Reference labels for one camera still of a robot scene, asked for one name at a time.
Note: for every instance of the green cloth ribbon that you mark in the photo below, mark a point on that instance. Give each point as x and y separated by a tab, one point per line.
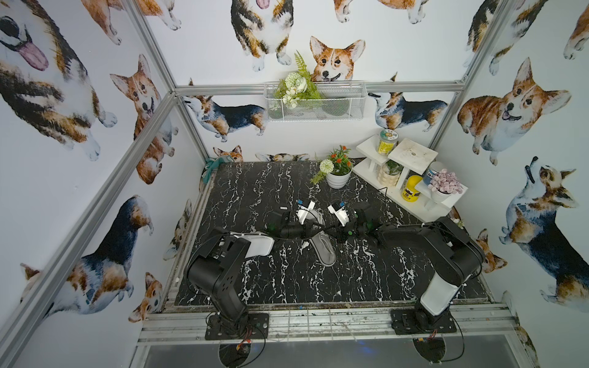
211	165

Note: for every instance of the green white artificial flowers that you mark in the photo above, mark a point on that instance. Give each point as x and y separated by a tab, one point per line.
297	88

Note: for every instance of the woven basket with plant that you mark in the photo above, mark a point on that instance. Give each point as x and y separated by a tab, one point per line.
389	173

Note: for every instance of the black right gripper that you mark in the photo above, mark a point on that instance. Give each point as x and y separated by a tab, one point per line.
339	229

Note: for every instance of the green lidded jar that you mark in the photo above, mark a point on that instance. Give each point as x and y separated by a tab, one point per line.
387	141

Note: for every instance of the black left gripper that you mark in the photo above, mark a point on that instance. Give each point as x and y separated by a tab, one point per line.
308	228

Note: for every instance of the aluminium frame rail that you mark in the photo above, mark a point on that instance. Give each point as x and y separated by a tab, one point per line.
326	324

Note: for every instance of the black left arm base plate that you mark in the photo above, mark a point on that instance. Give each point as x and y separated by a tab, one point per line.
249	326

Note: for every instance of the white potted red flowers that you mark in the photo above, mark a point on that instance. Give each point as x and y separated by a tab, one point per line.
336	169

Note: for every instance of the pink flowers white pot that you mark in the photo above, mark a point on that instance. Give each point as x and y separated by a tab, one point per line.
443	185

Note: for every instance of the blue grey tin can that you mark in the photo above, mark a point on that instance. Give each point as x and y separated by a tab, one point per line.
434	168

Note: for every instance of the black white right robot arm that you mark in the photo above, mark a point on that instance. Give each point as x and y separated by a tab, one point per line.
455	257

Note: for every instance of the grey canvas sneaker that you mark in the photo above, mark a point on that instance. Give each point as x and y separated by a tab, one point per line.
326	257

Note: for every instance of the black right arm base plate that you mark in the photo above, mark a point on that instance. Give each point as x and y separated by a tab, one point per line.
419	321

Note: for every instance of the white wire wall basket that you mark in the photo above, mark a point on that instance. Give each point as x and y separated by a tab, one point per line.
339	101

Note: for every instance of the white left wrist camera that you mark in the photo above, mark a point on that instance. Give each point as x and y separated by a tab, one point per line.
305	208

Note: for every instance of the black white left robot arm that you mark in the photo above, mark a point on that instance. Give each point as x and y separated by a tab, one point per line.
218	260

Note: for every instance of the yellow container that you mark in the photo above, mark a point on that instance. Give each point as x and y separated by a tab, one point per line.
409	192

